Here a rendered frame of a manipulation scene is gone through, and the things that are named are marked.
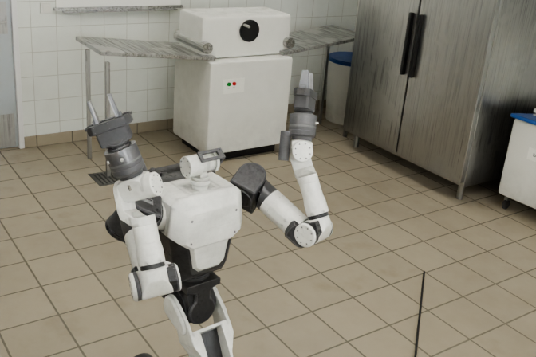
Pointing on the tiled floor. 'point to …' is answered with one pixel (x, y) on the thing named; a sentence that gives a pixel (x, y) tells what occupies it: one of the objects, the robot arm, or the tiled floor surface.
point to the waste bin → (337, 85)
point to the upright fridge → (444, 60)
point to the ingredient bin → (520, 162)
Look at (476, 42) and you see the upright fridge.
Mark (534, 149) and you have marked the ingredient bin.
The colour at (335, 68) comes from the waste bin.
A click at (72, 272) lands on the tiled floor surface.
